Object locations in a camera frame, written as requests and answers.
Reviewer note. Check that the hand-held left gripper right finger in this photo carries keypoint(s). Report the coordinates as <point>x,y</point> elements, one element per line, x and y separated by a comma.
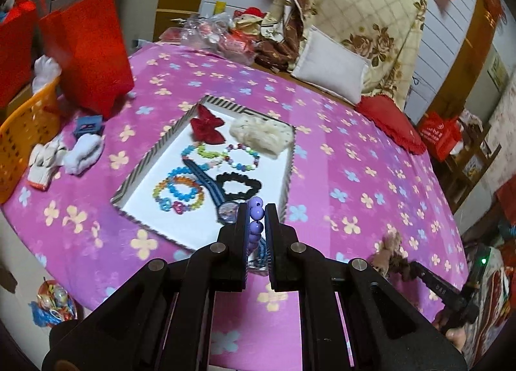
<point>270,242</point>

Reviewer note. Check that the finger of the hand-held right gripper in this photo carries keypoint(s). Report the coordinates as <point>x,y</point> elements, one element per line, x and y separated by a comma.
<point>437,284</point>

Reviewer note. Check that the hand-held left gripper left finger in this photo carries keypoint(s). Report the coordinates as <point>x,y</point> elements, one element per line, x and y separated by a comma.
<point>244,242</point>

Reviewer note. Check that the leopard print hair bow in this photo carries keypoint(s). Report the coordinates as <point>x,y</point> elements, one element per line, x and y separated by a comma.
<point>393,252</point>

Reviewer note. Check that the black scrunchie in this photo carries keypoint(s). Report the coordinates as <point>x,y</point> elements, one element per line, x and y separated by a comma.
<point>225,189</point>

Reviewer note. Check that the striped cardboard box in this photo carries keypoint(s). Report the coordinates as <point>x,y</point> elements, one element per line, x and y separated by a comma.
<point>161,210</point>

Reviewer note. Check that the person's right hand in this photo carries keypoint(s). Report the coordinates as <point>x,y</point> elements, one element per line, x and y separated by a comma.
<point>455,339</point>

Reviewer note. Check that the pink floral bedsheet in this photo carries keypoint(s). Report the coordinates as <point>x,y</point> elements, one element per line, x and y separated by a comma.
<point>363,193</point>

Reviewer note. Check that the white fluffy scrunchie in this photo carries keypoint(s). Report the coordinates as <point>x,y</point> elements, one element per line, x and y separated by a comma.
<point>262,135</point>

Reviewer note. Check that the red fabric bow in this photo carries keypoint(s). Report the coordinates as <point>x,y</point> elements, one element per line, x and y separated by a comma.
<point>207,127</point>

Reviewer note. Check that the wooden shelf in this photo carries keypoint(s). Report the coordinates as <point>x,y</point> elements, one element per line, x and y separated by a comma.
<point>475,161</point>

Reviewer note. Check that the small red bag with print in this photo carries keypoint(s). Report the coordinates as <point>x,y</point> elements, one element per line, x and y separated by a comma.
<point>439,135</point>

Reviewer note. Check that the red frilled pillow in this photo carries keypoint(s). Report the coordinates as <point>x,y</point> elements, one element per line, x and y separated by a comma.
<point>391,125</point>

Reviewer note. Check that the white pillow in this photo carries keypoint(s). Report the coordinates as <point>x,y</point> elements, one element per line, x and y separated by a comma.
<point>330,67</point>

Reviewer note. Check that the white work gloves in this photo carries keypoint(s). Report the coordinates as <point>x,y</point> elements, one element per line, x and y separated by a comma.
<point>76,155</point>

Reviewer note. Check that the small blue box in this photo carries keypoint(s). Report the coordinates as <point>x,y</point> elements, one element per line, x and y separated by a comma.
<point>88,127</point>

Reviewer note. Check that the bag of colourful toys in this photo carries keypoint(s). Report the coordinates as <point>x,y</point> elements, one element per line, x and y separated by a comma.
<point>54,304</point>

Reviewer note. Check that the clear plastic bag of things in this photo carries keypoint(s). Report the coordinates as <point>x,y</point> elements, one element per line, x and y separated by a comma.
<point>217,38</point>

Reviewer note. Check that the red and white plush toy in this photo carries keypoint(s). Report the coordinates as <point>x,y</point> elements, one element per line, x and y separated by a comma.
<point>250,16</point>

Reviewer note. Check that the orange plastic basket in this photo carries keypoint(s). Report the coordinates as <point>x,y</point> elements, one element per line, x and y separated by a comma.
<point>24,141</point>

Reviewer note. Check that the floral quilt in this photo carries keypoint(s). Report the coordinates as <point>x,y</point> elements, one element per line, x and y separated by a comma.
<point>363,12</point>

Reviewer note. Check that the large red tote bag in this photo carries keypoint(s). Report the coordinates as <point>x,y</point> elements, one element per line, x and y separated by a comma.
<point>90,44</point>

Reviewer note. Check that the white glove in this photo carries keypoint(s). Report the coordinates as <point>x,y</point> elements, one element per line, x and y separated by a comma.
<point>46,73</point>

